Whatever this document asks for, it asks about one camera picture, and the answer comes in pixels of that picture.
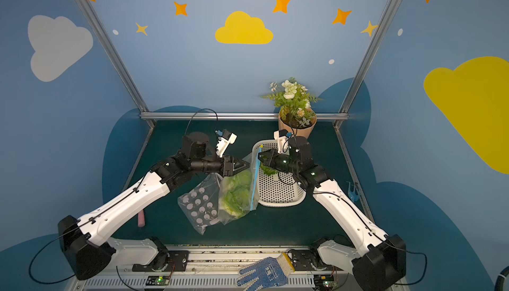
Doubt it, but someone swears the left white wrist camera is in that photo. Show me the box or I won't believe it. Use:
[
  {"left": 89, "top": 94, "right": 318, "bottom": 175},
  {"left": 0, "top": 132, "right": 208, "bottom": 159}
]
[{"left": 216, "top": 129, "right": 237, "bottom": 158}]

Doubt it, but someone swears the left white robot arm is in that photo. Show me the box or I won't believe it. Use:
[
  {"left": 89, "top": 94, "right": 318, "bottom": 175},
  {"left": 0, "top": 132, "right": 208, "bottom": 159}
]
[{"left": 58, "top": 131, "right": 251, "bottom": 280}]

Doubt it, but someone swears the potted artificial flower plant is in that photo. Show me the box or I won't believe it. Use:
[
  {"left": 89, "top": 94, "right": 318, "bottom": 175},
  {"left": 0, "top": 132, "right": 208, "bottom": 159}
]
[{"left": 262, "top": 77, "right": 322, "bottom": 139}]

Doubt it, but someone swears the blue dotted work glove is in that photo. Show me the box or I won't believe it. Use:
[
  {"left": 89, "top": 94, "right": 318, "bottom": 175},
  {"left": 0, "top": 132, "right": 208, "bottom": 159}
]
[{"left": 236, "top": 253, "right": 295, "bottom": 291}]

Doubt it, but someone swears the blue garden fork wooden handle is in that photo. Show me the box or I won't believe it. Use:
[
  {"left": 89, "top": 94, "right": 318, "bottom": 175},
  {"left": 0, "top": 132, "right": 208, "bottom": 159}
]
[{"left": 347, "top": 181, "right": 360, "bottom": 203}]

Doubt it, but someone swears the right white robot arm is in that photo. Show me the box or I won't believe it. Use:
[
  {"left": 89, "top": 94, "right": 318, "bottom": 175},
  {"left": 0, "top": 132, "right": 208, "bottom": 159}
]
[{"left": 258, "top": 130, "right": 406, "bottom": 290}]

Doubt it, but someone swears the aluminium frame back rail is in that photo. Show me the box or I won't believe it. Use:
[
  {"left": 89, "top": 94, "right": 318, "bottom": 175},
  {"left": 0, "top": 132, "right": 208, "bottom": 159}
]
[{"left": 140, "top": 111, "right": 349, "bottom": 122}]

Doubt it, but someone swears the white perforated plastic basket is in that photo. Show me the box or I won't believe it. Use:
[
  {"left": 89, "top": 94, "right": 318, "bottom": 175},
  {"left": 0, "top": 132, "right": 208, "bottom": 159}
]
[{"left": 251, "top": 140, "right": 306, "bottom": 208}]

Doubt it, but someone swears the green chinese cabbage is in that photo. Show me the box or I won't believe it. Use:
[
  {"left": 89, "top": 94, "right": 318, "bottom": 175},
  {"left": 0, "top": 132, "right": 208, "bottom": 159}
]
[
  {"left": 219, "top": 170, "right": 252, "bottom": 219},
  {"left": 260, "top": 164, "right": 278, "bottom": 177}
]

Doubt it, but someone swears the pink-zip dotted zip-top bag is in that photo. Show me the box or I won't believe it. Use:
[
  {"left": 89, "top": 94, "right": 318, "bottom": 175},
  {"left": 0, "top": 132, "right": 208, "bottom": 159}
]
[{"left": 178, "top": 173, "right": 222, "bottom": 235}]

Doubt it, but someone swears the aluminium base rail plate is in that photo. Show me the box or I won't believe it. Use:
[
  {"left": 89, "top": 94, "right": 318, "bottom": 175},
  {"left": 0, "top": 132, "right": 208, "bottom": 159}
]
[{"left": 71, "top": 245, "right": 410, "bottom": 291}]

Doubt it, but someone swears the blue-zip bag with cabbages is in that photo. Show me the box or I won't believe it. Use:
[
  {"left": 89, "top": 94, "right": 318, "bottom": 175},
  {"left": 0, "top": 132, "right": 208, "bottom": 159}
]
[{"left": 219, "top": 145, "right": 261, "bottom": 225}]

